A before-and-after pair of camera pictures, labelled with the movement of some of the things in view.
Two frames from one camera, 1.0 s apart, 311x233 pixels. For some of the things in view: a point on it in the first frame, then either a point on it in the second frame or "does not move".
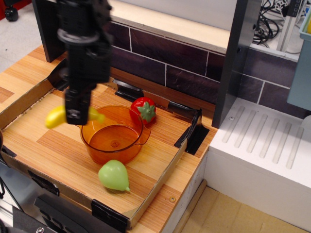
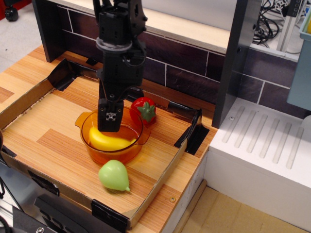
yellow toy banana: x=58 y=116 to x=106 y=141
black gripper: x=89 y=64 to x=122 y=71
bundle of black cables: x=266 y=29 does not move
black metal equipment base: x=40 y=207 does not move
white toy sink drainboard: x=264 y=158 does not move
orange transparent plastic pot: x=119 y=137 does not move
